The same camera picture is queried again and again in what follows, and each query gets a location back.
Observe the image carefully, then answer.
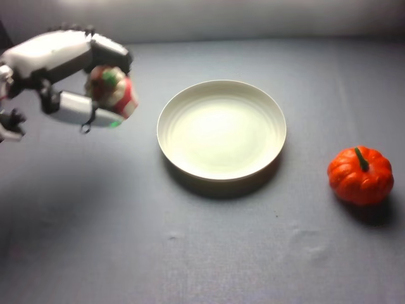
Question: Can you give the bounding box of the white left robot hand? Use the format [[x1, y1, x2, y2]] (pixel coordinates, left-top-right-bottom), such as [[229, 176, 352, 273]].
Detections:
[[0, 22, 134, 136]]

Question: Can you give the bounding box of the toy cake with red icing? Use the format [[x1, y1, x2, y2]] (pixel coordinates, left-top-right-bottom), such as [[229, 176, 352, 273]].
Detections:
[[84, 65, 140, 120]]

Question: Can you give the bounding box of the orange toy pumpkin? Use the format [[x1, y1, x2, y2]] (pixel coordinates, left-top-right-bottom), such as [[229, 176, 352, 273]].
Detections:
[[327, 145, 395, 207]]

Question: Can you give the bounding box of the white round plate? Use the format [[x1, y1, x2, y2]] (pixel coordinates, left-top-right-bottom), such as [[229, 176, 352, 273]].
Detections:
[[156, 79, 287, 184]]

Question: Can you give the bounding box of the grey table cloth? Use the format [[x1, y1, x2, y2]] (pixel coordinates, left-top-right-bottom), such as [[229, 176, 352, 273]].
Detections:
[[0, 39, 405, 304]]

